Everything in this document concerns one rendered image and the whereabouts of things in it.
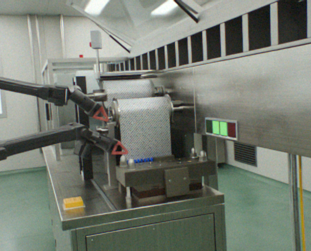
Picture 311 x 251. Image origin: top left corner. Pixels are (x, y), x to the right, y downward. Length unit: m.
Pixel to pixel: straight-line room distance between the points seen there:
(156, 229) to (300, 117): 0.73
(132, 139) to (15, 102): 5.60
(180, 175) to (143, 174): 0.15
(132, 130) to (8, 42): 5.72
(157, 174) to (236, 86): 0.48
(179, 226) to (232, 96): 0.56
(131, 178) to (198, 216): 0.32
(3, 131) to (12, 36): 1.69
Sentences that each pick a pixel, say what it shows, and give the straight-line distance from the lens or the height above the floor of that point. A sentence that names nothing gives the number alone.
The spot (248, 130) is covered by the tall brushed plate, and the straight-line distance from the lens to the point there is 1.30.
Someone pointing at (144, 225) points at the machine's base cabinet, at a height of 0.82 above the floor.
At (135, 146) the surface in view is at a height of 1.10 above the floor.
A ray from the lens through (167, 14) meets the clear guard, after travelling 1.87.
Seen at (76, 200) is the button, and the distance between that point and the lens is 1.56.
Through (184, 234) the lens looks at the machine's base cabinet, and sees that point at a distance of 1.57.
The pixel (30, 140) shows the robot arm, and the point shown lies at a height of 1.19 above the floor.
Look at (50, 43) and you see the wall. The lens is 7.24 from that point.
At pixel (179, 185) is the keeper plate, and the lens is 1.54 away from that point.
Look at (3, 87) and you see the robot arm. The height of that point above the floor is 1.40.
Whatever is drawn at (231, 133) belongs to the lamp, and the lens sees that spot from 1.38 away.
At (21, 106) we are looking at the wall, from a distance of 7.17.
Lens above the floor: 1.34
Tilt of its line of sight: 5 degrees down
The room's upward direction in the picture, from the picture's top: 3 degrees counter-clockwise
